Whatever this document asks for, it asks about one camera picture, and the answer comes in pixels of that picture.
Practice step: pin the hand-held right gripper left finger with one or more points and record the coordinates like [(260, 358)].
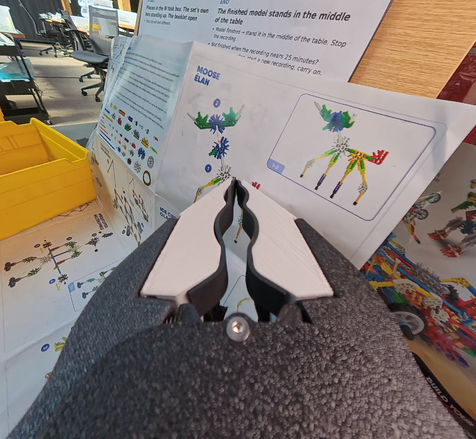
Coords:
[(182, 257)]

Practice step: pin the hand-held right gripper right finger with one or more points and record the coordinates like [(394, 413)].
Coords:
[(290, 257)]

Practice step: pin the yellow plastic bin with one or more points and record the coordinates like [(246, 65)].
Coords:
[(44, 193)]

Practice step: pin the white printed task poster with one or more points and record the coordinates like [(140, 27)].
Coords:
[(186, 30)]

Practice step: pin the printed toy set box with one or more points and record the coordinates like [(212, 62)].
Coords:
[(427, 242)]

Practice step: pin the folded paper instruction sheet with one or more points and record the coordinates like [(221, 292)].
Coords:
[(260, 112)]

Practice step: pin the black office chair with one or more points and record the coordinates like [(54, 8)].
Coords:
[(93, 58), (48, 32)]

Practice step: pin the black metal cart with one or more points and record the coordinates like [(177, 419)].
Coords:
[(18, 86)]

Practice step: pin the teal plastic bag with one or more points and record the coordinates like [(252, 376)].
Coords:
[(15, 72)]

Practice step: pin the light wooden board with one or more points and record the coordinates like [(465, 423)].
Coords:
[(427, 19)]

